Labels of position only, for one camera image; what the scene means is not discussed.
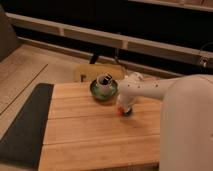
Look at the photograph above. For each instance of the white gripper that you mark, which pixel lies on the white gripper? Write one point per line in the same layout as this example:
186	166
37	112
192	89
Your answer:
125	102

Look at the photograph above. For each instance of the orange red pepper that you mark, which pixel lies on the orange red pepper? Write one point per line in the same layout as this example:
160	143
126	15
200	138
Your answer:
120	111

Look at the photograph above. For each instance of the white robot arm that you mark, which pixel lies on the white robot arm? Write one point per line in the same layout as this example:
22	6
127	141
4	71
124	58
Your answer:
186	125

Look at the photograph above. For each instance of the green bowl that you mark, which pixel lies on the green bowl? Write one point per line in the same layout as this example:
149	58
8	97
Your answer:
103	92

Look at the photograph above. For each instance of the white cup in bowl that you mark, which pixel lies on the white cup in bowl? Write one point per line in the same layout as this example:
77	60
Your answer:
104	80

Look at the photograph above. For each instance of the wooden chair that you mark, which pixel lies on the wooden chair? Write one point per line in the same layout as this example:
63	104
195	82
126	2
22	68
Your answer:
89	72

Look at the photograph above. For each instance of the black floor mat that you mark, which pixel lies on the black floor mat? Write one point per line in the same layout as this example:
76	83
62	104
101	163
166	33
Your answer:
22	143

